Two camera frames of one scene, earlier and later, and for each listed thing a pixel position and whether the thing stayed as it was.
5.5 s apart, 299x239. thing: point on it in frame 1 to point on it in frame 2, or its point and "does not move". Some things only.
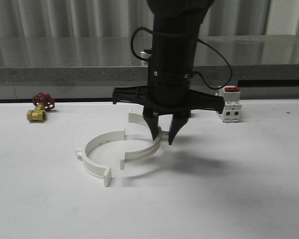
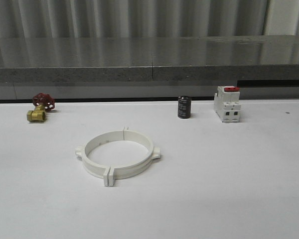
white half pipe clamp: [97, 169] does not move
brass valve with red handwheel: [43, 102] does not move
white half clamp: [161, 137] to [154, 153]
